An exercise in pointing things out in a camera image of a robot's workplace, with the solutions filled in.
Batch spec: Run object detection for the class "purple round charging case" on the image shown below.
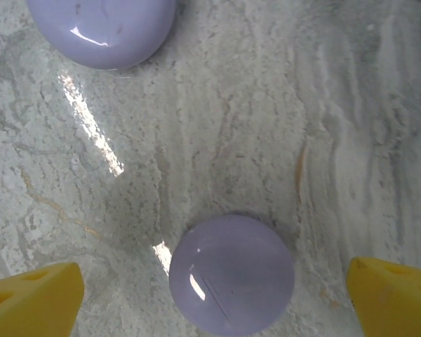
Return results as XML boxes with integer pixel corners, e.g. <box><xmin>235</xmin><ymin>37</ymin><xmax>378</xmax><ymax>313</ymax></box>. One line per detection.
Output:
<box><xmin>168</xmin><ymin>214</ymin><xmax>295</xmax><ymax>336</ymax></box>
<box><xmin>25</xmin><ymin>0</ymin><xmax>178</xmax><ymax>70</ymax></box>

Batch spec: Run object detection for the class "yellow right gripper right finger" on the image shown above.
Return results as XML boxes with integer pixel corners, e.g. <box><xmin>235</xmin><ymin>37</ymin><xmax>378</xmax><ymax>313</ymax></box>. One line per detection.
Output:
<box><xmin>347</xmin><ymin>257</ymin><xmax>421</xmax><ymax>337</ymax></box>

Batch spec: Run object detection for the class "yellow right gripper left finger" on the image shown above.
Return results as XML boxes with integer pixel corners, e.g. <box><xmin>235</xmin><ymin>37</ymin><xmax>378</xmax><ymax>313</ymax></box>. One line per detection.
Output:
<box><xmin>0</xmin><ymin>262</ymin><xmax>85</xmax><ymax>337</ymax></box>

